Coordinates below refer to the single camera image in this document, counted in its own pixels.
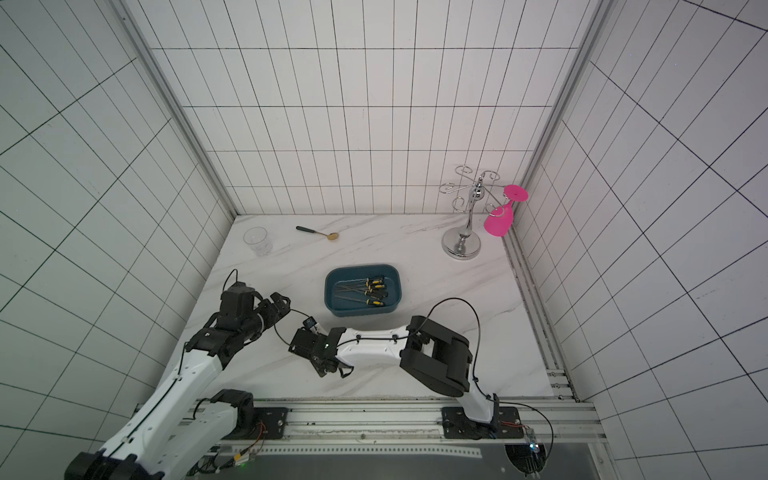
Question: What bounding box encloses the yellow black file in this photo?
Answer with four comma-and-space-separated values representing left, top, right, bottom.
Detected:
339, 276, 388, 301
336, 297, 386, 307

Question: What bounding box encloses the crossing yellow file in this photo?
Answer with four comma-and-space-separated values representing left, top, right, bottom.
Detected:
336, 283, 387, 291

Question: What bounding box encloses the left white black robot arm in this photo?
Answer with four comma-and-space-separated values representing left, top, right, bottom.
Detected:
64, 281, 291, 479

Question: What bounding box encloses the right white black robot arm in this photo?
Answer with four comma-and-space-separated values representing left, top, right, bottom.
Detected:
288, 315, 526, 440

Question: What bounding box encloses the teal plastic storage box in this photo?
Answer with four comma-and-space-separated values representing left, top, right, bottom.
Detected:
324, 264, 403, 318

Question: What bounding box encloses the clear plastic measuring cup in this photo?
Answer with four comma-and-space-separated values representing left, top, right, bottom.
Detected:
243, 227, 273, 257

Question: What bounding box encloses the left base wiring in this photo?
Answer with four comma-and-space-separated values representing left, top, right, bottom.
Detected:
179, 419, 268, 475

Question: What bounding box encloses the chrome glass holder stand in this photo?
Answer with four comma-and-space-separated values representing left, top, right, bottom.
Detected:
439, 165, 500, 260

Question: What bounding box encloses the pink plastic wine glass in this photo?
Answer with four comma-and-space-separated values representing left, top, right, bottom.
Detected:
484, 185, 529, 237

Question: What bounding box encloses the gold spoon dark handle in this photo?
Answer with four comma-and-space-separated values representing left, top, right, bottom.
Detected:
295, 226, 339, 241

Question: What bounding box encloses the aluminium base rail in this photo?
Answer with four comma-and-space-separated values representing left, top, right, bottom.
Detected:
122, 397, 607, 448

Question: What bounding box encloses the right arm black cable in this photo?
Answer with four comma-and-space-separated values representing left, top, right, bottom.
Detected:
419, 296, 556, 463

